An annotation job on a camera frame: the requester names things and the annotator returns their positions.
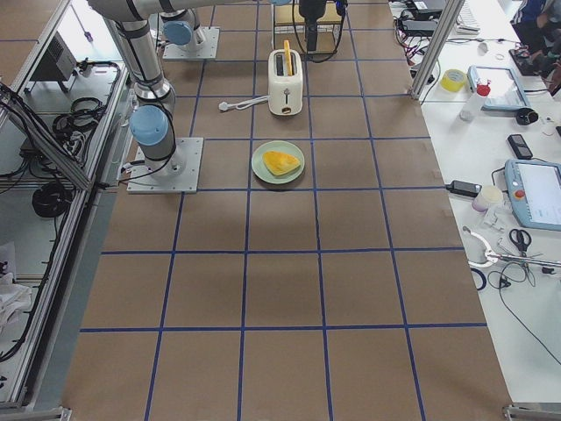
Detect yellow bread slice on plate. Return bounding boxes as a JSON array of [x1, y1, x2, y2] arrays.
[[262, 150, 301, 176]]

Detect blue teach pendant near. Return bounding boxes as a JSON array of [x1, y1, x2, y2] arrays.
[[491, 159, 560, 232]]

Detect cream white toaster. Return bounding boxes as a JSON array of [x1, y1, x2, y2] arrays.
[[267, 49, 303, 116]]

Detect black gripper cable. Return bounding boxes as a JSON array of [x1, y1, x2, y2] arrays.
[[292, 0, 348, 64]]

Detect grey control box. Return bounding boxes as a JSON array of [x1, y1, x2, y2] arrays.
[[30, 32, 77, 93]]

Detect light green plate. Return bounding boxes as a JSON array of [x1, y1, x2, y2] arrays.
[[252, 140, 305, 184]]

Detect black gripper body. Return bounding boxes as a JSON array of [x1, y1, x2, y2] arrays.
[[299, 0, 327, 19]]

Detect aluminium frame post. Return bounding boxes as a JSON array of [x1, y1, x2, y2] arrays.
[[409, 0, 465, 99]]

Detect white jar with lid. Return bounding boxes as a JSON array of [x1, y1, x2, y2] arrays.
[[472, 185, 504, 212]]

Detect white bottle red cap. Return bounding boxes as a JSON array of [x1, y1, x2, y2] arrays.
[[459, 83, 491, 122]]

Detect yellow toast slice in toaster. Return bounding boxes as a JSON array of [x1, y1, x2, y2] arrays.
[[283, 39, 293, 76]]

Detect black handled scissors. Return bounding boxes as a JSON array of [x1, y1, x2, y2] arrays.
[[508, 228, 532, 257]]

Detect blue teach pendant far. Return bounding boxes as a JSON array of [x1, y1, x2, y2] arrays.
[[467, 65, 530, 111]]

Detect blue teach pendant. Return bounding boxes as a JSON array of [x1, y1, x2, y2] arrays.
[[467, 65, 530, 111], [491, 159, 560, 232]]

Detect white toaster power cord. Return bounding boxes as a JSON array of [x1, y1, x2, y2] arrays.
[[217, 94, 270, 111]]

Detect black power adapter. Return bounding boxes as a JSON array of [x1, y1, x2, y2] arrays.
[[445, 180, 481, 197]]

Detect yellow tape roll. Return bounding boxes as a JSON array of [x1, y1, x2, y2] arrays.
[[440, 68, 467, 92]]

